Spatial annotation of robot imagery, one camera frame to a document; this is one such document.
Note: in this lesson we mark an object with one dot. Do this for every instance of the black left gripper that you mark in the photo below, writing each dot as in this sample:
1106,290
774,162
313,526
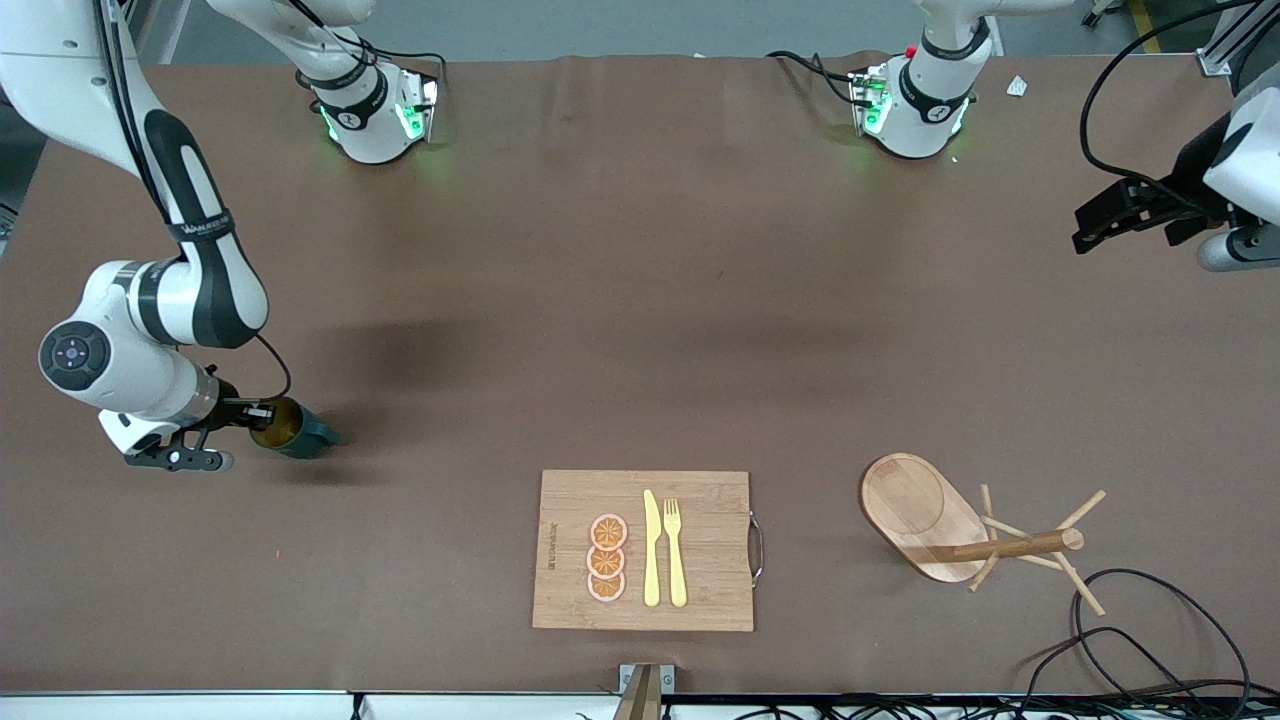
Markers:
1187,178

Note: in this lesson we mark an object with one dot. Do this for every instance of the wooden cup tree rack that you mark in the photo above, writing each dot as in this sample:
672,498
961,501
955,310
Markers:
900,500

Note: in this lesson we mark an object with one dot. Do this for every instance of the yellow plastic fork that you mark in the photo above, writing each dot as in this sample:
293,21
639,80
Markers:
677,570

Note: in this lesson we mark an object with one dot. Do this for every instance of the orange slice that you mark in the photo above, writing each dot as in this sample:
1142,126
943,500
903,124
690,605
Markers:
608,532

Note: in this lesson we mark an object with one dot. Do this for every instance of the brown table cover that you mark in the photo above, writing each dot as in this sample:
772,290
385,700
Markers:
500,350

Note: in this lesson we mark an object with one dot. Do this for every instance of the white paper scrap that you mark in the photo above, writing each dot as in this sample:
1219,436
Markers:
1017,87

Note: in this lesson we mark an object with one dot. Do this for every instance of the yellow plastic knife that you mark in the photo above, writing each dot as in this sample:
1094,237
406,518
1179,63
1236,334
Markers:
652,560

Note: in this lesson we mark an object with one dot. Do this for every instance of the bamboo cutting board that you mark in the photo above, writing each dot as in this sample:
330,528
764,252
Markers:
700,600

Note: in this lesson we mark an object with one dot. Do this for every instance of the aluminium frame post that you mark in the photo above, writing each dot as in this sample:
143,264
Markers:
1215,62

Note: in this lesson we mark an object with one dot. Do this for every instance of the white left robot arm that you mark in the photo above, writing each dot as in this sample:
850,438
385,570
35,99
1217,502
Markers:
915,110

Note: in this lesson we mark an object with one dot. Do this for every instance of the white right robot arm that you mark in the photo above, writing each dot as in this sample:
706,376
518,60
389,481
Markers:
200,290

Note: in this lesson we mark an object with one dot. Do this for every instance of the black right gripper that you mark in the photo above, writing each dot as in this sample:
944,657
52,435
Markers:
227,398

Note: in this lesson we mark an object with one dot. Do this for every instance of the dark green cup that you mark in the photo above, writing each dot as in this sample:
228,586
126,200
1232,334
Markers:
310,435

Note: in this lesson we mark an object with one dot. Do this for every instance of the metal table edge bracket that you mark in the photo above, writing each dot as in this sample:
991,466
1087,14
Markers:
665,680

